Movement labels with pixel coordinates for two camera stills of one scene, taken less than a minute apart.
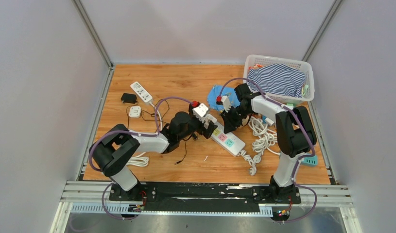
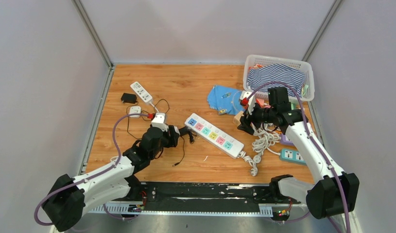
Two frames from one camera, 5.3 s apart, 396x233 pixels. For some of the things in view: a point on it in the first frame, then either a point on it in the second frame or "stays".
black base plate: (205, 196) stays
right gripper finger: (230, 124) → (246, 124)
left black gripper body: (195, 125) → (167, 141)
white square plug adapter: (135, 111) stays
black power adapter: (129, 98) stays
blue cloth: (215, 91) stays
